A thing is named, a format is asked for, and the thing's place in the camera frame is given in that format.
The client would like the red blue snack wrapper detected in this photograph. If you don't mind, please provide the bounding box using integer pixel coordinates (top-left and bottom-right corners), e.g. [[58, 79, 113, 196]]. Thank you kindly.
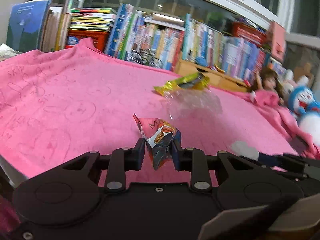
[[133, 113, 181, 171]]

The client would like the clear plastic wrap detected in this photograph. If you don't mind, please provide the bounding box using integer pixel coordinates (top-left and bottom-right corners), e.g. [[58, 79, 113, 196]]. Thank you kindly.
[[163, 89, 223, 120]]

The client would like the yellow snack wrapper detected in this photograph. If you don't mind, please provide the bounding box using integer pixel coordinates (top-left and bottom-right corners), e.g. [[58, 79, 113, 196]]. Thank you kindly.
[[153, 72, 210, 96]]

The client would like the row of upright books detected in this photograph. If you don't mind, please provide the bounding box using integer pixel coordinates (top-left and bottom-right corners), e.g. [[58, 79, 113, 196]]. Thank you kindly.
[[104, 4, 264, 81]]

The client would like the stack of flat books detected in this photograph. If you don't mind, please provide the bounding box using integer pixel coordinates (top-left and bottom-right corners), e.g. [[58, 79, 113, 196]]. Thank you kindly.
[[69, 8, 117, 31]]

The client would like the doll in pink dress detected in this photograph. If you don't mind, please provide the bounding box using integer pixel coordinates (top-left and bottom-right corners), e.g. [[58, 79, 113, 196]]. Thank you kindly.
[[250, 67, 284, 105]]

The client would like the blue Doraemon plush toy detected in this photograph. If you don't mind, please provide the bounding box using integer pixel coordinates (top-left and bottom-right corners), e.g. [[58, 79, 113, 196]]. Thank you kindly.
[[287, 86, 319, 146]]

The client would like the white bunny plush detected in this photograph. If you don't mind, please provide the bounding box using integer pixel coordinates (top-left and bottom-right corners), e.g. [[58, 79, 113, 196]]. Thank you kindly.
[[282, 69, 309, 94]]

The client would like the pink towel table cloth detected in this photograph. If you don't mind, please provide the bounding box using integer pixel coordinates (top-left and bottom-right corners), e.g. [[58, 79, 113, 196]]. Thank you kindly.
[[1, 39, 319, 186]]

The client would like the wooden drawer organizer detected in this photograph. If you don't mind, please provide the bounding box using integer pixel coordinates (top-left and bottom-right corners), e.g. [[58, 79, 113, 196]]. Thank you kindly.
[[174, 59, 249, 92]]

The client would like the miniature bicycle model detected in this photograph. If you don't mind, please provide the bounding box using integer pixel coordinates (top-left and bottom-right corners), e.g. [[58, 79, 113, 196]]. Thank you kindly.
[[126, 49, 163, 69]]

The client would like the red plastic basket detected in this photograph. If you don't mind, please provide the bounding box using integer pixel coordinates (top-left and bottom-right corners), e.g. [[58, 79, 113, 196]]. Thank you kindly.
[[232, 22, 266, 47]]

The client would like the pink box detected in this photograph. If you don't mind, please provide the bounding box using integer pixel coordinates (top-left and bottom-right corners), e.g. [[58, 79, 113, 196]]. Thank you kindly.
[[267, 21, 286, 62]]

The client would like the red storage box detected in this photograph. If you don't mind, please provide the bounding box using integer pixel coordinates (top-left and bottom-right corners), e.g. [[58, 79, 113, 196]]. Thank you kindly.
[[65, 29, 111, 53]]

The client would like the magenta striped sleeve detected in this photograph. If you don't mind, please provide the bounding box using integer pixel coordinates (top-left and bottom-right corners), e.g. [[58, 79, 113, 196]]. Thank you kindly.
[[0, 196, 20, 233]]

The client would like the large blue book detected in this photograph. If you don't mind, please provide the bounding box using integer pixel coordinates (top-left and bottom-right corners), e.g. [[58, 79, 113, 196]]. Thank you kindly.
[[6, 0, 52, 53]]

